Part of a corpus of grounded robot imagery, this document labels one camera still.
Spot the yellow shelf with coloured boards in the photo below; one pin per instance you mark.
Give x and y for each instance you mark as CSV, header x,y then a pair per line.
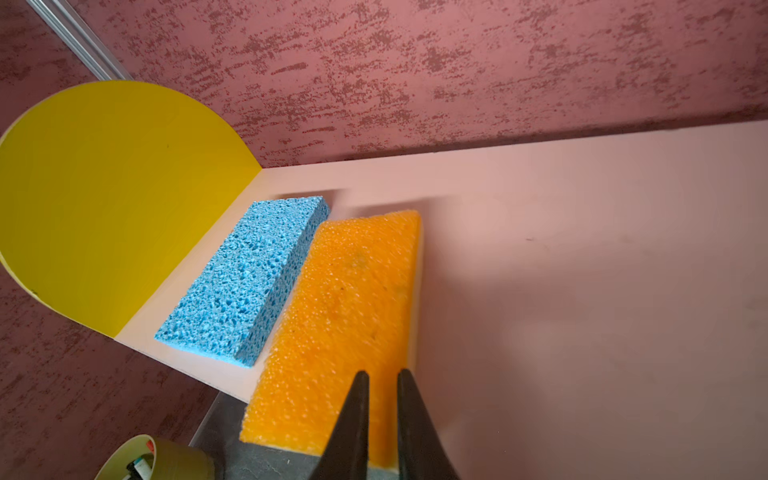
x,y
591,308

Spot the yellow-green pen cup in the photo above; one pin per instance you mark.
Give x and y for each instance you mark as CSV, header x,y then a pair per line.
x,y
147,457

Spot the tan sponge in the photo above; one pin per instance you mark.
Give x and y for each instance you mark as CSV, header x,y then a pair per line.
x,y
352,309

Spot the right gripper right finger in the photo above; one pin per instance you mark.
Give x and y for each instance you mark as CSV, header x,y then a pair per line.
x,y
420,452

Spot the blue sponge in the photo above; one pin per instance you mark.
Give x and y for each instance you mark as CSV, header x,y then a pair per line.
x,y
230,309

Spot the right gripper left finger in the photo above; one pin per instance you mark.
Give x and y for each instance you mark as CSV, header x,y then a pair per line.
x,y
346,453

